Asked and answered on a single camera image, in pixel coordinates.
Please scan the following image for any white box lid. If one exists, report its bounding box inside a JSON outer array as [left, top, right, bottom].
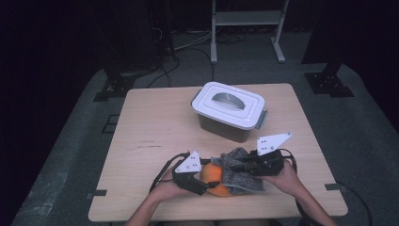
[[191, 81, 266, 131]]

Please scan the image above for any black floor cable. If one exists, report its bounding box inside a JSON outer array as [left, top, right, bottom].
[[147, 56, 182, 89], [184, 46, 216, 87], [337, 181, 375, 226]]

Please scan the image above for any left hand-held gripper cable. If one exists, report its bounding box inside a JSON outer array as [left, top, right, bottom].
[[149, 152, 191, 194]]

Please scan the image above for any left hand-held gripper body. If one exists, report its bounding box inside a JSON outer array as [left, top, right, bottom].
[[170, 150, 211, 196]]

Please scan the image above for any white metal stand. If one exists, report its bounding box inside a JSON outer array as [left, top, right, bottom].
[[210, 0, 290, 65]]

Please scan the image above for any black stand base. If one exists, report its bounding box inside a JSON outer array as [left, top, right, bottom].
[[93, 67, 137, 103], [304, 60, 356, 98]]

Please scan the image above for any black floor tape rectangle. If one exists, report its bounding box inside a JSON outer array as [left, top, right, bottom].
[[102, 114, 120, 135]]

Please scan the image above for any person's right hand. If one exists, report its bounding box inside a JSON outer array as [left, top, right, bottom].
[[260, 159, 307, 197]]

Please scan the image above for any grey floor cable bundle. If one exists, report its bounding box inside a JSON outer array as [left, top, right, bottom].
[[173, 29, 215, 52]]

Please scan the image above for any person's left hand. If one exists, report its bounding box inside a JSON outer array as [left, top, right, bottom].
[[154, 168, 196, 203]]

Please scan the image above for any orange plush toy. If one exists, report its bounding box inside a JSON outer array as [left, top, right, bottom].
[[199, 163, 233, 198]]

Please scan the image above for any grey fluffy towel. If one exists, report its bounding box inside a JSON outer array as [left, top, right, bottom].
[[210, 147, 266, 195]]

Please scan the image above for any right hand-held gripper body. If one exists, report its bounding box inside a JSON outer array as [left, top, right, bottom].
[[248, 132, 294, 177]]

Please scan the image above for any translucent grey storage box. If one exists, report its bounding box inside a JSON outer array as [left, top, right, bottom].
[[190, 89, 268, 144]]

